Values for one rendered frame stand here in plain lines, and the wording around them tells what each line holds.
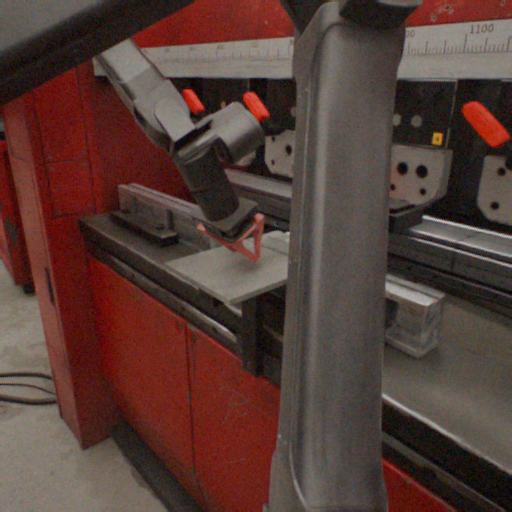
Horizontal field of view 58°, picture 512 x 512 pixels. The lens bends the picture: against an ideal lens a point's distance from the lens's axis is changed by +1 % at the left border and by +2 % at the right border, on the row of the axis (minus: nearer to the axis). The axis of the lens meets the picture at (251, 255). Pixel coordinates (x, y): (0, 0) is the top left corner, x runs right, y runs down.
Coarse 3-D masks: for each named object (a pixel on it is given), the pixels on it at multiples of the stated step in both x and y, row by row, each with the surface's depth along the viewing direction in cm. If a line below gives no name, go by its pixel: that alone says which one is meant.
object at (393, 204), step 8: (392, 200) 102; (392, 208) 96; (400, 208) 97; (408, 208) 99; (416, 208) 100; (392, 216) 95; (400, 216) 95; (408, 216) 98; (416, 216) 100; (392, 224) 95; (400, 224) 96; (408, 224) 98; (416, 224) 101; (392, 232) 96
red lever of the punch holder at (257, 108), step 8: (248, 96) 81; (256, 96) 82; (248, 104) 81; (256, 104) 81; (256, 112) 80; (264, 112) 80; (264, 120) 80; (264, 128) 79; (272, 128) 79; (280, 128) 80
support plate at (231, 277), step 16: (192, 256) 80; (208, 256) 80; (224, 256) 80; (240, 256) 80; (272, 256) 80; (176, 272) 75; (192, 272) 74; (208, 272) 74; (224, 272) 74; (240, 272) 74; (256, 272) 74; (272, 272) 74; (208, 288) 68; (224, 288) 68; (240, 288) 68; (256, 288) 68; (272, 288) 70
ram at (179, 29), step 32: (224, 0) 86; (256, 0) 80; (448, 0) 56; (480, 0) 53; (160, 32) 104; (192, 32) 95; (224, 32) 88; (256, 32) 81; (288, 32) 76; (160, 64) 107; (192, 64) 98; (224, 64) 90; (256, 64) 83; (288, 64) 78; (416, 64) 61; (448, 64) 58; (480, 64) 55
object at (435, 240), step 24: (240, 192) 140; (264, 192) 132; (288, 192) 129; (264, 216) 134; (288, 216) 126; (432, 216) 108; (408, 240) 99; (432, 240) 95; (456, 240) 92; (480, 240) 92; (504, 240) 92; (408, 264) 101; (432, 264) 96; (456, 264) 92; (480, 264) 89; (504, 264) 85; (456, 288) 94; (480, 288) 90; (504, 288) 86
